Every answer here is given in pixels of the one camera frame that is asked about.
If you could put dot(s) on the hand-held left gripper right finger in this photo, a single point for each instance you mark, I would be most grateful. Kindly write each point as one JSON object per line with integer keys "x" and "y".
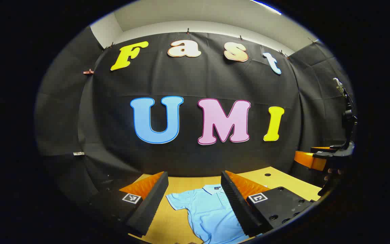
{"x": 237, "y": 206}

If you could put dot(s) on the small red clip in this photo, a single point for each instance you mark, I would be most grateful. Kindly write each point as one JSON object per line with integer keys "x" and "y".
{"x": 88, "y": 72}

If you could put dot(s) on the light blue T-shirt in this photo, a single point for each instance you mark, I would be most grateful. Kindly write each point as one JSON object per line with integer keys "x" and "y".
{"x": 205, "y": 213}

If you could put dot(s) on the black backdrop cloth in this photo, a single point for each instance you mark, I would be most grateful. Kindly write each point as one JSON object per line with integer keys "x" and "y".
{"x": 188, "y": 78}

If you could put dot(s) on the small white clip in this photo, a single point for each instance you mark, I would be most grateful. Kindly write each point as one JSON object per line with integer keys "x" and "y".
{"x": 79, "y": 153}

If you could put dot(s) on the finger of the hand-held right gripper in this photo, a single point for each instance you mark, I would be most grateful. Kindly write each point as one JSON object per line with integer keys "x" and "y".
{"x": 308, "y": 161}
{"x": 322, "y": 149}

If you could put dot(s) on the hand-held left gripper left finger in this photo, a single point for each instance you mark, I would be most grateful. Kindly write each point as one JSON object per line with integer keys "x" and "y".
{"x": 151, "y": 206}

